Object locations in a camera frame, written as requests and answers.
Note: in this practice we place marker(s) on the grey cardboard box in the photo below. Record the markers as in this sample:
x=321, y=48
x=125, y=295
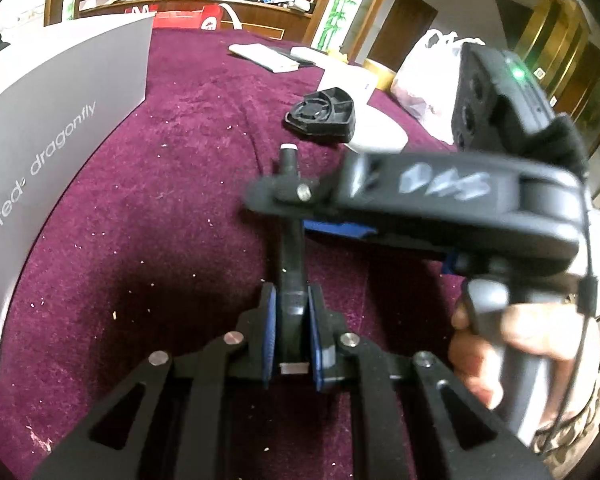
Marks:
x=55, y=135

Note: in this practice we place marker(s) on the wooden counter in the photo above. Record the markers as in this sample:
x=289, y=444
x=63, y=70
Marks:
x=260, y=14

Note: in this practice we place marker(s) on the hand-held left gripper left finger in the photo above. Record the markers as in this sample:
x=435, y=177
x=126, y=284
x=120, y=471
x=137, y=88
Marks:
x=269, y=340

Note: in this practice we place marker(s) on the translucent plastic bag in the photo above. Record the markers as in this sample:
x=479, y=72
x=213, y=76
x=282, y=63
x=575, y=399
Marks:
x=425, y=90

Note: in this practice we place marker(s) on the person's right hand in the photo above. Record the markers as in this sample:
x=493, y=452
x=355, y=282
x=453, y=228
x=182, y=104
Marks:
x=540, y=332

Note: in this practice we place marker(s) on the yellow round container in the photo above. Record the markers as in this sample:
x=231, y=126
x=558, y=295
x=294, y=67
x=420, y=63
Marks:
x=379, y=72

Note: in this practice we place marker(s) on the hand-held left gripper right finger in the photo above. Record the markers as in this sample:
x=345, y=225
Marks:
x=316, y=345

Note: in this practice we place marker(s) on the red box white logo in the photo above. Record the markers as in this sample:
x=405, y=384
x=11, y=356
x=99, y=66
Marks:
x=190, y=19

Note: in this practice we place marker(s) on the bamboo painted panel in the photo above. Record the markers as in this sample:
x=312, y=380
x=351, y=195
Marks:
x=337, y=5

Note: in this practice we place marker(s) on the clear tape roll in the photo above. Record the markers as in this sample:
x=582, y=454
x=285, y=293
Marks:
x=380, y=132

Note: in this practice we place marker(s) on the black marker white cap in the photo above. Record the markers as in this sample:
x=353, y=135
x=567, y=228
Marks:
x=292, y=260

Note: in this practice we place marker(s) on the black plastic mount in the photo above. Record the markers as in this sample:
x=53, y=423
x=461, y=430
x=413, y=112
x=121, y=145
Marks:
x=325, y=115

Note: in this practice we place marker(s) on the flat white box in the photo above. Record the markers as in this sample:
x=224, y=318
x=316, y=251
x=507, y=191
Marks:
x=265, y=57

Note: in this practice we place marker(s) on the person's right forearm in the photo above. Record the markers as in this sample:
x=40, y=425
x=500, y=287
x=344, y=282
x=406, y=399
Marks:
x=575, y=442

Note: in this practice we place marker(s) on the clear plastic labelled container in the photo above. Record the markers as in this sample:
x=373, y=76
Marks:
x=347, y=82

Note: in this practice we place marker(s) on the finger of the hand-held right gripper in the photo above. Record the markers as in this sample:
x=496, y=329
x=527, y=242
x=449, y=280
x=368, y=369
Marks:
x=430, y=205
x=340, y=228

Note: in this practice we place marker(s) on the dark wooden door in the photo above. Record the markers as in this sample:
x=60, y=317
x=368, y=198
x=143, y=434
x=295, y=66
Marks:
x=402, y=30

